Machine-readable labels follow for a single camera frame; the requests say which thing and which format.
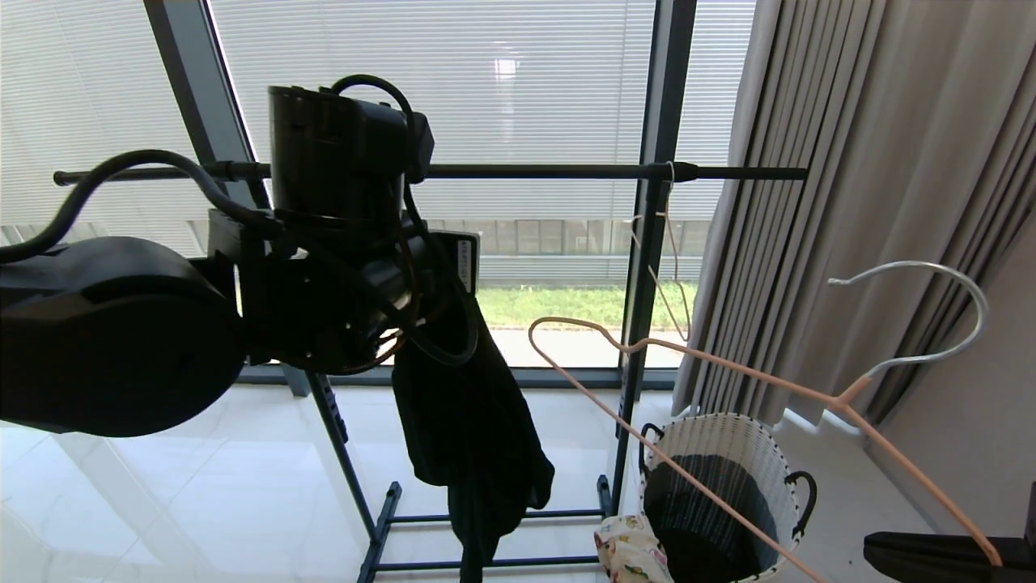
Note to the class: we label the beige curtain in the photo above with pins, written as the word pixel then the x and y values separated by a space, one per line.
pixel 874 162

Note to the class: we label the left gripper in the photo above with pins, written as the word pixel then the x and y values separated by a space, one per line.
pixel 324 300

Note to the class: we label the pink clothes hanger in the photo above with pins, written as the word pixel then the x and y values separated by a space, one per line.
pixel 848 399
pixel 667 212

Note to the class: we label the black garment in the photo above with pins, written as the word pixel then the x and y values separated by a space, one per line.
pixel 469 437

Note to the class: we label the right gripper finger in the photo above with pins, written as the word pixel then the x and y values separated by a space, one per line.
pixel 931 559

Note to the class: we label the cream printed garment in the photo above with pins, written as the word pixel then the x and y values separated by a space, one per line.
pixel 631 551

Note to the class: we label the white laundry basket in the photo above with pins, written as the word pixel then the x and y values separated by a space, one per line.
pixel 728 441

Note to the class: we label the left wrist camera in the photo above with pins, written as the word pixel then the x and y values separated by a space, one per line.
pixel 340 154

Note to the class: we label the window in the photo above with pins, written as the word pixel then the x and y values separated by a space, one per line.
pixel 194 81

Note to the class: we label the black clothes rack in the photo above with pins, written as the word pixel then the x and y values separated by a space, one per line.
pixel 566 172

